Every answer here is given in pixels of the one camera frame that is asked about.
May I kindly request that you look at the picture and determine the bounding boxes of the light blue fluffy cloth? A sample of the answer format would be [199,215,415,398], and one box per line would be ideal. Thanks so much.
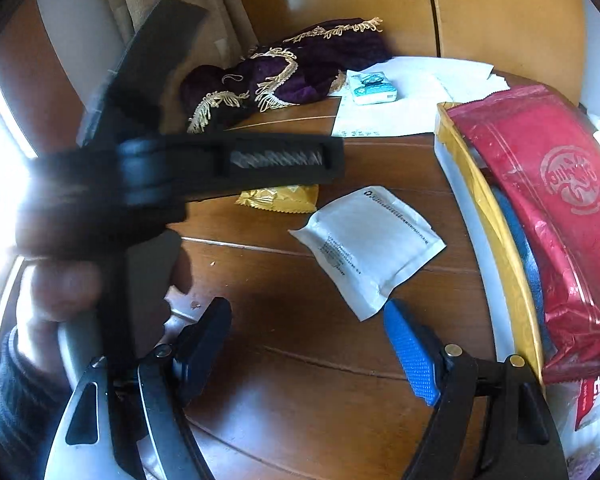
[491,185,556,359]

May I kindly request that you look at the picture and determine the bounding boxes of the yellow snack packet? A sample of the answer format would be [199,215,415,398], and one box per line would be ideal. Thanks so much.
[236,184,320,214]

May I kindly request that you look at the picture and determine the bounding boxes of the white desiccant packet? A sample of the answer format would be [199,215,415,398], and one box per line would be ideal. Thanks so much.
[291,185,445,322]

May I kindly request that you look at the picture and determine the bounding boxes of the red foil pouch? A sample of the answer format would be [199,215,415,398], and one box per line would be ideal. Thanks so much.
[448,84,600,382]

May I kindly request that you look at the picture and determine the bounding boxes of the teal small box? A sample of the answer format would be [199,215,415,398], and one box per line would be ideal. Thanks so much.
[349,72,398,105]

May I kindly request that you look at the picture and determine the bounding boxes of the dark knit sleeve forearm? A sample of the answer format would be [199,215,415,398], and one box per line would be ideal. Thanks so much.
[0,328,71,468]

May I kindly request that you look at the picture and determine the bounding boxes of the person's left hand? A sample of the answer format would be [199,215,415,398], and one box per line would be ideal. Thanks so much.
[16,260,102,385]

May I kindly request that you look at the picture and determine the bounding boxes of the red white packet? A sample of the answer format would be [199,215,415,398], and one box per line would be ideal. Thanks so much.
[574,376,600,430]

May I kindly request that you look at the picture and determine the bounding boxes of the yellow cardboard box tray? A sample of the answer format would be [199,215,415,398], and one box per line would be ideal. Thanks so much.
[434,103,544,374]

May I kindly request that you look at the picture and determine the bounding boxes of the purple velvet fringed cloth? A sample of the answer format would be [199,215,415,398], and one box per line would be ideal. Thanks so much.
[180,16,391,133]

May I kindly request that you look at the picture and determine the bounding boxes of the white paper sheets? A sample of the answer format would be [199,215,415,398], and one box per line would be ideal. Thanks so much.
[332,56,509,138]

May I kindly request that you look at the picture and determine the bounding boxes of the wooden wardrobe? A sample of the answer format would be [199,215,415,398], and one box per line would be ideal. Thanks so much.
[242,0,585,102]

